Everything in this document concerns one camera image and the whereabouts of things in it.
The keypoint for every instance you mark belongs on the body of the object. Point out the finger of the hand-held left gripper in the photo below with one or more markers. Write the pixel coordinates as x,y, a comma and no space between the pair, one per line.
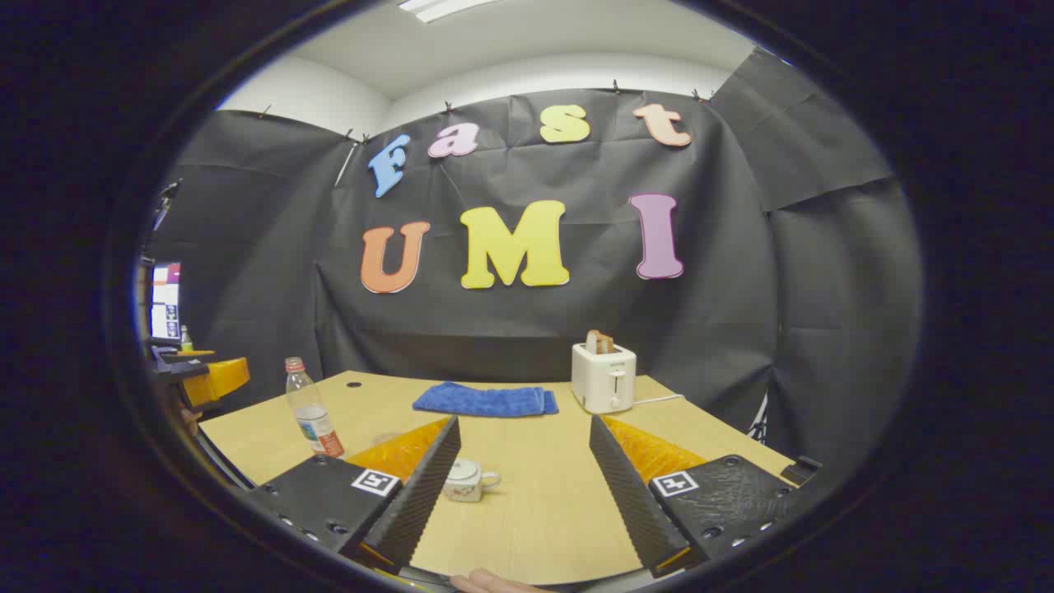
218,380
198,353

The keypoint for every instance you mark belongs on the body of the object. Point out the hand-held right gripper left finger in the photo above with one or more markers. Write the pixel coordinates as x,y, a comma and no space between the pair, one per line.
420,502

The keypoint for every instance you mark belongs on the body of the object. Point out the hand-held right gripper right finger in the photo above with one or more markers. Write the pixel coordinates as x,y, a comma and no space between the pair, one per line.
634,502

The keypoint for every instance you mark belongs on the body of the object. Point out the white floral teacup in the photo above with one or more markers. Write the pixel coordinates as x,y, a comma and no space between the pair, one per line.
463,490

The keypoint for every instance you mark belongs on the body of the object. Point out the white teacup lid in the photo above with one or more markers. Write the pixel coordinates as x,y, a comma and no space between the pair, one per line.
465,469

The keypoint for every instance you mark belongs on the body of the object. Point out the clear plastic water bottle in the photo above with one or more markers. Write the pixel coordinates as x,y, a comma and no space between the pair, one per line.
313,412

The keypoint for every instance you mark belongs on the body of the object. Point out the green drink bottle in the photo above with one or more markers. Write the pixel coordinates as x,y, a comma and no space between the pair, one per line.
186,339

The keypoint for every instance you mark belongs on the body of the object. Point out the computer monitor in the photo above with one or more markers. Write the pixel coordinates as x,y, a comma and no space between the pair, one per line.
165,301

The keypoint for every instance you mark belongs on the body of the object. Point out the blue folded towel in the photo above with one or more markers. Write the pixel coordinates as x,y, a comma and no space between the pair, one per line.
486,401

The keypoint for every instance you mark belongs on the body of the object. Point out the white toaster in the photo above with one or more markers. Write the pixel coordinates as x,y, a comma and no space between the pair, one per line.
601,383

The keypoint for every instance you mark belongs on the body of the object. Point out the toast slice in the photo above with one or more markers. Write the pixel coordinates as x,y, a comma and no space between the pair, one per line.
599,342

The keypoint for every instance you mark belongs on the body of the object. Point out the ceiling light panel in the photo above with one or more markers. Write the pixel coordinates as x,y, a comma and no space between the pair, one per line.
440,7

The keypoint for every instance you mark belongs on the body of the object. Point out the black table edge bracket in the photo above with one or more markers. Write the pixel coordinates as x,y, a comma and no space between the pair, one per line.
801,470

